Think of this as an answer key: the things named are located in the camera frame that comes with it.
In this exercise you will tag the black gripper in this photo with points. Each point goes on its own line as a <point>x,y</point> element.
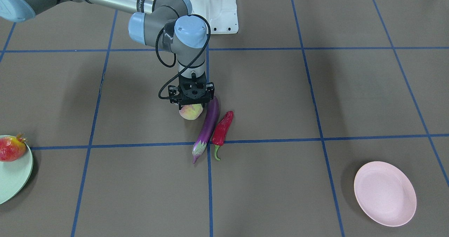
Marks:
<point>173,91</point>

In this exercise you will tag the yellow pink peach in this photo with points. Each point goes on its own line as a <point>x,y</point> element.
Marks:
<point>191,112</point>

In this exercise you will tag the purple eggplant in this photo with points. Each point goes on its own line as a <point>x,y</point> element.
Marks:
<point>211,118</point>

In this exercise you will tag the red chili pepper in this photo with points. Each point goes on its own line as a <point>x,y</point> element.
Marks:
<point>221,131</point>

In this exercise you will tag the red pomegranate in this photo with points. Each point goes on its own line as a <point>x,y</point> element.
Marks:
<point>12,147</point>

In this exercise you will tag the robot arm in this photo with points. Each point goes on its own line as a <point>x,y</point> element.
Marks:
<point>167,25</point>

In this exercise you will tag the light green plate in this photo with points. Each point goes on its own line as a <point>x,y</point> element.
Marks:
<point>14,175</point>

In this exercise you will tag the pink plate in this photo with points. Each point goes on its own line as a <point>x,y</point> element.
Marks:
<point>385,194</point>

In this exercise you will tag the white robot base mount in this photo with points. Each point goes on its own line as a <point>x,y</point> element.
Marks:
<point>220,14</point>

